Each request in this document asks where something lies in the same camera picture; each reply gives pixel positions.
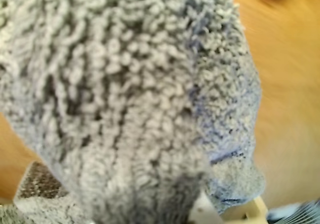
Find grey terry cleaning cloth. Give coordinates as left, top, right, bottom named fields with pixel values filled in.
left=0, top=0, right=320, bottom=224

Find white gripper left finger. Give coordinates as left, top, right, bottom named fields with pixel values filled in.
left=189, top=190, right=224, bottom=224

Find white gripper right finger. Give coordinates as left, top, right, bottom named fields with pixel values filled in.
left=221, top=195, right=269, bottom=224

